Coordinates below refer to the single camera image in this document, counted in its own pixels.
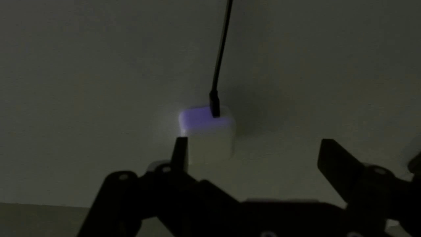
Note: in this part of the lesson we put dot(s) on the small white charger adapter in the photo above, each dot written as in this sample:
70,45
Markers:
211,140

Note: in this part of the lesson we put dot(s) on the large white board mat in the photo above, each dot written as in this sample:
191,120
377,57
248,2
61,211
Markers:
87,87

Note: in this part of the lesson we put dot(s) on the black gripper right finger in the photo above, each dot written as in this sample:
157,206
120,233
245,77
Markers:
343,166

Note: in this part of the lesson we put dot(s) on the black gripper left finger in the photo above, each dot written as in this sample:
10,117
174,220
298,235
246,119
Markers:
179,153

